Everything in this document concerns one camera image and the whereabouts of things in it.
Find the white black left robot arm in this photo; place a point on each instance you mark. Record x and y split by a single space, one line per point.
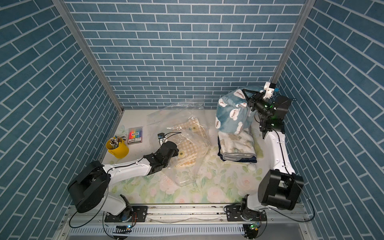
90 188

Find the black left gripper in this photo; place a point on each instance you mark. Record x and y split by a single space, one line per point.
175 152

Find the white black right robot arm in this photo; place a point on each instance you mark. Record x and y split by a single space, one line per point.
281 187

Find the yellow pen cup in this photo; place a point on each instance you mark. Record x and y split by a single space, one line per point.
120 152

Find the aluminium corner post left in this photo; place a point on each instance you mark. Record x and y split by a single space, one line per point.
76 32

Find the aluminium corner post right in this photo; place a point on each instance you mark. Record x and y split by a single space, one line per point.
307 7

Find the pencils bundle in cup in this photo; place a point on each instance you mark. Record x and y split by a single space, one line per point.
115 142

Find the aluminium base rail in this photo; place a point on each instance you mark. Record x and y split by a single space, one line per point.
189 222

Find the clear plastic vacuum bag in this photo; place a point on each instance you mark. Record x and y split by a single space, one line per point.
161 121

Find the teal happy bear blanket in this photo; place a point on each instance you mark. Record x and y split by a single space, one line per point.
233 113

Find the navy blue star blanket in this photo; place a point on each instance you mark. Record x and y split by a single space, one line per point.
239 158

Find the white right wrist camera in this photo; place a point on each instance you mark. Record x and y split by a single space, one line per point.
269 89

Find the orange checked blanket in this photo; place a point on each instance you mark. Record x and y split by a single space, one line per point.
192 141

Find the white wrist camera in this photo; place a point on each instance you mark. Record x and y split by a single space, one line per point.
269 89
161 138

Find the highlighter pen pack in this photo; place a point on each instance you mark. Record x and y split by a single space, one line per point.
135 135

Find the white bear print blanket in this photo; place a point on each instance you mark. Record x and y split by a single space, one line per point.
242 143

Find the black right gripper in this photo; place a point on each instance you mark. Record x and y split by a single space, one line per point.
255 100

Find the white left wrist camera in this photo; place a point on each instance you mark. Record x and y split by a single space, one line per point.
161 138

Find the aluminium corner post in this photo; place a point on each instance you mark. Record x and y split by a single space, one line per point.
76 32
307 7

